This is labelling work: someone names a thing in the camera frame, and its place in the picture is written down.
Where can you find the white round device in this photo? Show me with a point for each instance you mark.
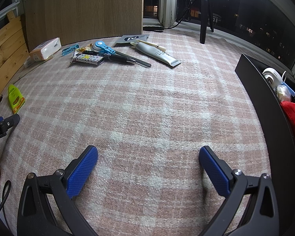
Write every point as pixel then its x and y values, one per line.
pixel 270 76

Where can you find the blue packet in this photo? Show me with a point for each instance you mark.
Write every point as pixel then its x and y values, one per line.
pixel 290 88

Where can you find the small candy wrapper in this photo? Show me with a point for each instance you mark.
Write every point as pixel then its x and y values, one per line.
pixel 86 48

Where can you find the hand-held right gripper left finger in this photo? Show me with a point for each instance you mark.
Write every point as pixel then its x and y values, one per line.
pixel 82 172

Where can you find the wooden cabinet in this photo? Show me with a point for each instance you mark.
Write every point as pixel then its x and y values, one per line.
pixel 83 9

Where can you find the patterned white snack packet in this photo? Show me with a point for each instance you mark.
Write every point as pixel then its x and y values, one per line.
pixel 87 59

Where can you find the grey cream tube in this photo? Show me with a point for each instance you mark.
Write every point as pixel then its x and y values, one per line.
pixel 157 54

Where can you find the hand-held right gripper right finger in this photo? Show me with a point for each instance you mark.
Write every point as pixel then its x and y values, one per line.
pixel 215 172

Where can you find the flat white packet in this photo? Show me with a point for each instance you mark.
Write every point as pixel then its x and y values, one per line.
pixel 32 63

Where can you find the wooden slat panel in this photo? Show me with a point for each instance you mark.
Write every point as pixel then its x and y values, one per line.
pixel 5 61

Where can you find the black pen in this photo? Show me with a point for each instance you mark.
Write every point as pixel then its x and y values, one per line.
pixel 119 58

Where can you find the dark grey sachet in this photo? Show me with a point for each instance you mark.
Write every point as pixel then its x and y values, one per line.
pixel 127 39

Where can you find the blue plastic clip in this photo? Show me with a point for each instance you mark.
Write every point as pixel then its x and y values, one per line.
pixel 70 50

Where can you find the yellow green tube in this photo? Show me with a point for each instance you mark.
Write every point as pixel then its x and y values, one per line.
pixel 15 99

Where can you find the black tripod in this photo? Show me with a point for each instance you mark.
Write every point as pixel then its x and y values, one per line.
pixel 203 17

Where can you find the white tissue pack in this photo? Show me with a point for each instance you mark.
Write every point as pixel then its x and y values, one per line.
pixel 45 49

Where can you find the white plastic bag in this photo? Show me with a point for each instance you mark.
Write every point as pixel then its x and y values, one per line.
pixel 284 93

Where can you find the cream plastic applicator stick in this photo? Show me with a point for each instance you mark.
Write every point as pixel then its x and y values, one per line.
pixel 150 45

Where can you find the black storage container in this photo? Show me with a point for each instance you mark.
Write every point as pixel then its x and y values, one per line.
pixel 268 118

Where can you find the black power adapter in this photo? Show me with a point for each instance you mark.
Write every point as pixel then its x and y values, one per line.
pixel 153 28

